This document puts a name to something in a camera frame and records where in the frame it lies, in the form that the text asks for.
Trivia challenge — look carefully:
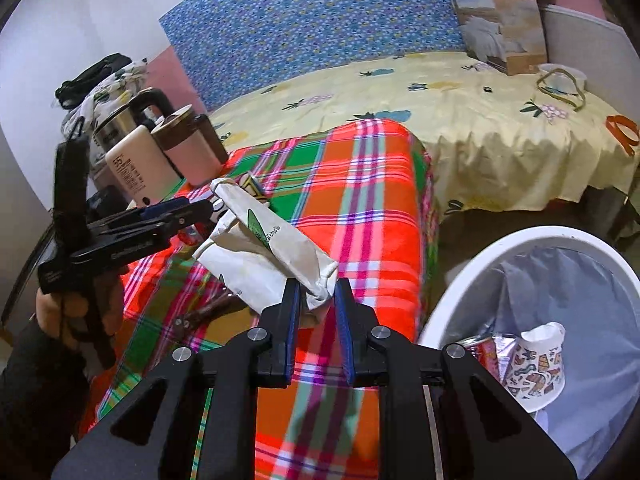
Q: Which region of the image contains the white panel board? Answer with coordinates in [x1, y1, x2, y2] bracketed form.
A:
[541, 6, 640, 122]

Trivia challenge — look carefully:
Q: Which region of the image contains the left hand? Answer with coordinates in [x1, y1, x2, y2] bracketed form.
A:
[35, 266, 129, 350]

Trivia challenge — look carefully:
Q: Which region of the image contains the clear container with strap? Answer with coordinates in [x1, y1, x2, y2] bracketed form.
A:
[536, 63, 587, 112]

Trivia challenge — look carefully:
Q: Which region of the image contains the black bag on bundle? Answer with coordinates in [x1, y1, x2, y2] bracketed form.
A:
[54, 53, 132, 110]

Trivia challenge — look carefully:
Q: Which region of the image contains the plaid tablecloth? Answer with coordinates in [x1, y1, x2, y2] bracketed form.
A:
[79, 119, 437, 479]

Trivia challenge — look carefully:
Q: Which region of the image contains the yellow bed sheet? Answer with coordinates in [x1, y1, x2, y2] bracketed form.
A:
[210, 52, 639, 211]

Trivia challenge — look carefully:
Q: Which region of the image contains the orange strap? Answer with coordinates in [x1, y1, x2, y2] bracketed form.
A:
[604, 114, 640, 157]

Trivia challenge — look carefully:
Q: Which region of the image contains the blue floral headboard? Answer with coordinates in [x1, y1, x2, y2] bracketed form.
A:
[160, 0, 464, 110]

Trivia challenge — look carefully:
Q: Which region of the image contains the white paper bag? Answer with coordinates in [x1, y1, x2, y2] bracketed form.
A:
[193, 178, 338, 320]

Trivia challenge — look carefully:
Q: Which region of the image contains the brown snack wrapper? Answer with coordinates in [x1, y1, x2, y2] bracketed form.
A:
[172, 292, 235, 341]

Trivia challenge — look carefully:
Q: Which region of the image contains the patterned paper cup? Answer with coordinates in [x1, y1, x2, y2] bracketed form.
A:
[502, 322, 565, 414]

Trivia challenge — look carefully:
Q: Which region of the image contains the bedding product box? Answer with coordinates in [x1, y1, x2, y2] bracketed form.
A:
[450, 0, 548, 76]

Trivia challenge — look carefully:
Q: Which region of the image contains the white trash bin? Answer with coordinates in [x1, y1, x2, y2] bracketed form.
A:
[418, 226, 639, 479]

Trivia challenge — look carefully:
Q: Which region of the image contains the electric kettle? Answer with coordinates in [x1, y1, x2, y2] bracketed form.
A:
[94, 88, 182, 207]

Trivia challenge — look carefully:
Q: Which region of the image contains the pink brown mug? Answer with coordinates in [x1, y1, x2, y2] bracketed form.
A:
[151, 104, 229, 186]

